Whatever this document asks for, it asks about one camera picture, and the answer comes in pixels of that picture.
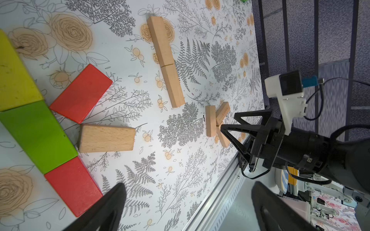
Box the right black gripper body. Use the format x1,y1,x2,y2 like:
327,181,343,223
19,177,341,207
250,116,285,169

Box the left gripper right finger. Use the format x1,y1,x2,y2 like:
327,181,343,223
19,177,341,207
251,182,316,231

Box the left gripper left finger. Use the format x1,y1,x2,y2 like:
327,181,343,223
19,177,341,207
65,183,127,231

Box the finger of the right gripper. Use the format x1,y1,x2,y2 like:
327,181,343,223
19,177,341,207
221,124,260,157
234,109,272,125

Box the wooden block top horizontal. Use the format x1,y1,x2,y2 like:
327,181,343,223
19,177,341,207
216,102,230,126

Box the red block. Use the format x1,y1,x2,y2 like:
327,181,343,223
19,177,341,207
44,157,103,217
49,64,113,124

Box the wooden block bottom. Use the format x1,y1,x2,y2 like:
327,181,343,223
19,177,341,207
161,64,185,108

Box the green block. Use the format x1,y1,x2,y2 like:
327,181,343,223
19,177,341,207
1,101,78,174

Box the yellow block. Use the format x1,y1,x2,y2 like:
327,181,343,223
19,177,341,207
1,31,43,112

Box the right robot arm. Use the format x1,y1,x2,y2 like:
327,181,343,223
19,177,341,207
221,109,370,231

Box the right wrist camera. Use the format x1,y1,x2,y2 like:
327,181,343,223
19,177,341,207
265,70,325,136

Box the aluminium front rail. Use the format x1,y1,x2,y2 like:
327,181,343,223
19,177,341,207
183,157,259,231

